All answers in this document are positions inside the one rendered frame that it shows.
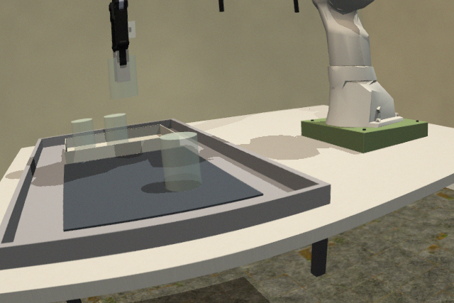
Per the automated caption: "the clear glass cylinder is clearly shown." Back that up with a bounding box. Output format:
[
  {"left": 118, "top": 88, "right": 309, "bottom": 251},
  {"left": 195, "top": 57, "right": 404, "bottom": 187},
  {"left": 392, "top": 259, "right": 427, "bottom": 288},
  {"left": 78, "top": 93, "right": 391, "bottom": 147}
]
[
  {"left": 71, "top": 119, "right": 96, "bottom": 150},
  {"left": 160, "top": 132, "right": 202, "bottom": 192},
  {"left": 107, "top": 55, "right": 138, "bottom": 99},
  {"left": 104, "top": 114, "right": 129, "bottom": 145}
]

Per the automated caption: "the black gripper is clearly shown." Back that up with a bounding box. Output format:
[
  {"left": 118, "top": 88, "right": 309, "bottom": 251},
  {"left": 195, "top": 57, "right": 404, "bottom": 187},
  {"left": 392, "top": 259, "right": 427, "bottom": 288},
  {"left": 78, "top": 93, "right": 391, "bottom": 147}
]
[{"left": 109, "top": 0, "right": 131, "bottom": 83}]

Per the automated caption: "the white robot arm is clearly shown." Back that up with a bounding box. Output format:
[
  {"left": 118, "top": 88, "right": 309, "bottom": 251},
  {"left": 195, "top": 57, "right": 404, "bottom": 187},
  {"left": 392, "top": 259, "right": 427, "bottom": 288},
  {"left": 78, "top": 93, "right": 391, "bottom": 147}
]
[{"left": 312, "top": 0, "right": 403, "bottom": 128}]

